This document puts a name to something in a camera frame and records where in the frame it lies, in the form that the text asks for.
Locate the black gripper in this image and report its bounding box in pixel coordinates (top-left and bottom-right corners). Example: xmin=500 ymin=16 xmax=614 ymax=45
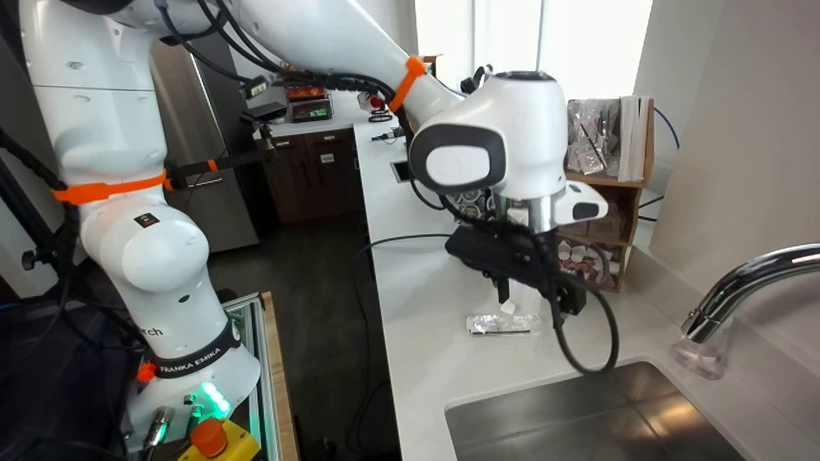
xmin=444 ymin=223 xmax=566 ymax=301

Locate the stainless steel sink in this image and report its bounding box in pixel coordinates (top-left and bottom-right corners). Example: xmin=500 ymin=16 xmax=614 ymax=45
xmin=444 ymin=359 xmax=751 ymax=461

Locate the silver foil bag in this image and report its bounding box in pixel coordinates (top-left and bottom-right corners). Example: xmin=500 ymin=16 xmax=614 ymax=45
xmin=566 ymin=96 xmax=636 ymax=177

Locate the dark wood cabinet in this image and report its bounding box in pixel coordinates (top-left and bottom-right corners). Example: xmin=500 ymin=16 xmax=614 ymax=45
xmin=257 ymin=126 xmax=368 ymax=228

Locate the chrome faucet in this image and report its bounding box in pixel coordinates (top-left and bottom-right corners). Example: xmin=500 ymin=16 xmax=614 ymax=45
xmin=668 ymin=241 xmax=820 ymax=382

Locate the digital scale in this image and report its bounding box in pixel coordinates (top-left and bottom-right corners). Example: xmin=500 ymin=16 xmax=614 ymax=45
xmin=284 ymin=96 xmax=336 ymax=126

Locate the stainless steel refrigerator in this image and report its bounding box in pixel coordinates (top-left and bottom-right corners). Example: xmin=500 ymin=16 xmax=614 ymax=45
xmin=148 ymin=39 xmax=263 ymax=256

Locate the red emergency stop button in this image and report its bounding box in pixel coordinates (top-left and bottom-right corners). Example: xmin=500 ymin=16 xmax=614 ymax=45
xmin=176 ymin=418 xmax=263 ymax=461

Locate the grey blue cable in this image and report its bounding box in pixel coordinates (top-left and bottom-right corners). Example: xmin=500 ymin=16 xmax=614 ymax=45
xmin=362 ymin=228 xmax=455 ymax=259

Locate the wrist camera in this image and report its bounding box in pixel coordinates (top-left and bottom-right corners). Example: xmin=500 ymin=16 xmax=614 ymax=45
xmin=554 ymin=182 xmax=611 ymax=228

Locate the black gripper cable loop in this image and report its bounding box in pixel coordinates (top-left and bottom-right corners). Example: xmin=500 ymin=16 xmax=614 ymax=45
xmin=532 ymin=228 xmax=622 ymax=379

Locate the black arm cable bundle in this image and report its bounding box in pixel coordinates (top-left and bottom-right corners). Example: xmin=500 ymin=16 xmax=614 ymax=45
xmin=152 ymin=0 xmax=412 ymax=100

